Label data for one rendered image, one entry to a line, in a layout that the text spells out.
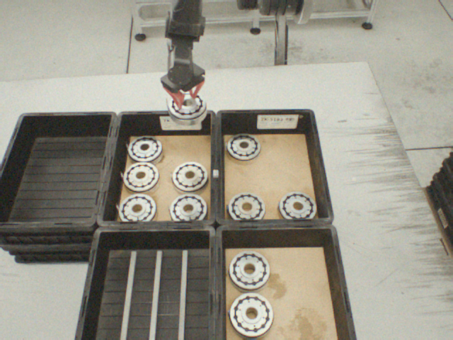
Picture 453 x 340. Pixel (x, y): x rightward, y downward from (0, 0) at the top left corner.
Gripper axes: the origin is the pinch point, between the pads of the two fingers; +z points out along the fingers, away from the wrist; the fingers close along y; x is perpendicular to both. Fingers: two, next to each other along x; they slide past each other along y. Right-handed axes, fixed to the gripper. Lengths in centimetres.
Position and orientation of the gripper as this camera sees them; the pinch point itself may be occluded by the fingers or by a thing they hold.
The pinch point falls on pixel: (185, 100)
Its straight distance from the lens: 115.7
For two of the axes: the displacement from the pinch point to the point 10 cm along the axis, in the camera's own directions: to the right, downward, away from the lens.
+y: 6.9, -5.8, 4.2
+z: 0.1, 5.9, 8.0
